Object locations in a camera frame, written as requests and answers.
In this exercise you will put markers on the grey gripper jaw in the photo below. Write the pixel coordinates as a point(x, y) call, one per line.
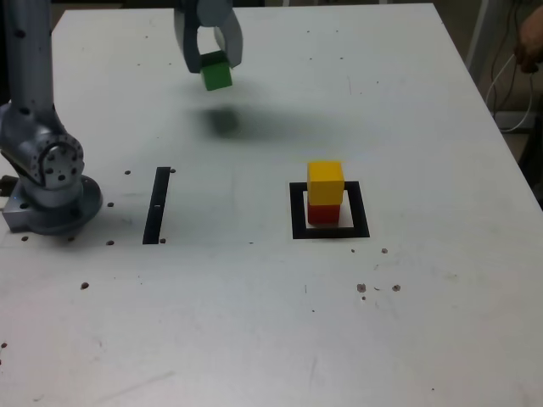
point(220, 17)

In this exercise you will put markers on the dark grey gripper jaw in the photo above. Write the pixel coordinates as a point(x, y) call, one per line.
point(188, 38)

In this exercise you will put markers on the green cube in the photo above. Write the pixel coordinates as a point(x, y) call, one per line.
point(217, 76)

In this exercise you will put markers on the yellow cube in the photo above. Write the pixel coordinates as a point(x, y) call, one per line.
point(326, 191)

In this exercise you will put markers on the red cube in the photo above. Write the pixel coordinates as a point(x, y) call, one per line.
point(323, 215)

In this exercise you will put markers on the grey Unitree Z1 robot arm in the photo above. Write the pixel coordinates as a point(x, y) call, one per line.
point(29, 85)

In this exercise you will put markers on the black tape square outline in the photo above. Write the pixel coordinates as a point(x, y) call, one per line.
point(297, 216)

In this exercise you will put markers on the person's hand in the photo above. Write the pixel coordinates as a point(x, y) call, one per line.
point(530, 46)

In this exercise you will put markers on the black tape strip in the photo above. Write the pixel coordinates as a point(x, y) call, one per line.
point(155, 207)

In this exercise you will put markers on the white power strip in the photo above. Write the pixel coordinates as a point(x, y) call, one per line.
point(509, 120)

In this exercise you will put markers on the white metal post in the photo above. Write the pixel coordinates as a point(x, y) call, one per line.
point(479, 34)

